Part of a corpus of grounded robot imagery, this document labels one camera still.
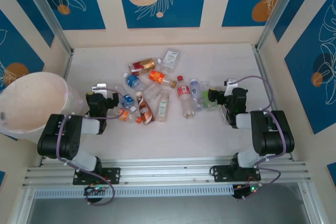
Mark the clear bottle green cap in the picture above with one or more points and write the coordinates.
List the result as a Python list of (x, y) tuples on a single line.
[(210, 106)]

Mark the orange drink bottle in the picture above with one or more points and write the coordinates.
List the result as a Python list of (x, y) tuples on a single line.
[(126, 116)]

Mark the red label cola bottle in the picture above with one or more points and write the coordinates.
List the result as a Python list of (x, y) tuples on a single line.
[(183, 90)]

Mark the blue label bottle white cap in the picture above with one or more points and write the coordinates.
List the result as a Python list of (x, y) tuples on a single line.
[(128, 101)]

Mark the brown coffee drink bottle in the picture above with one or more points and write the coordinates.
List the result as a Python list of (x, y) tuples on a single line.
[(144, 110)]

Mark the clear bottle green white label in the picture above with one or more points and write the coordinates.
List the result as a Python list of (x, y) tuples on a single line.
[(162, 107)]

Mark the orange label bottle gold cap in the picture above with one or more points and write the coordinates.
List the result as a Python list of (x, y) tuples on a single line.
[(157, 75)]

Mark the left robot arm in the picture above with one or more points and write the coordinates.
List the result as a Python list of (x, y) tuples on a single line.
[(65, 140)]

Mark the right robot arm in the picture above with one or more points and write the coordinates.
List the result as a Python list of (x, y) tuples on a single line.
[(273, 134)]

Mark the white plastic bin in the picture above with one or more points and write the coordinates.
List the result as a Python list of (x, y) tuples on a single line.
[(34, 103)]

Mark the clear flat bottle white label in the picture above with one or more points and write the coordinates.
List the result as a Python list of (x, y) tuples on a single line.
[(170, 58)]

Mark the red gold label bottle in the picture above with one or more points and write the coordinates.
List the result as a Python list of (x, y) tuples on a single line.
[(143, 66)]

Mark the small control board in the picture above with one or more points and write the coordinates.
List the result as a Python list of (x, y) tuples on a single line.
[(244, 191), (95, 191)]

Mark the grey metal panel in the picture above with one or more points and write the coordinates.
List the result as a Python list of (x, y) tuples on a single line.
[(168, 211)]

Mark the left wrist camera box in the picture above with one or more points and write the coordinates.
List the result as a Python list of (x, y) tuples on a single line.
[(99, 86)]

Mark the aluminium side rail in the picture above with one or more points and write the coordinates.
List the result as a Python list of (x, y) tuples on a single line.
[(68, 66), (262, 64)]

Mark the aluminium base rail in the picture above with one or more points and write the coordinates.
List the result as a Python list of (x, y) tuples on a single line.
[(168, 171)]

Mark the aluminium frame post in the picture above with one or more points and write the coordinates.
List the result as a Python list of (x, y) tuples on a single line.
[(46, 9), (279, 9)]

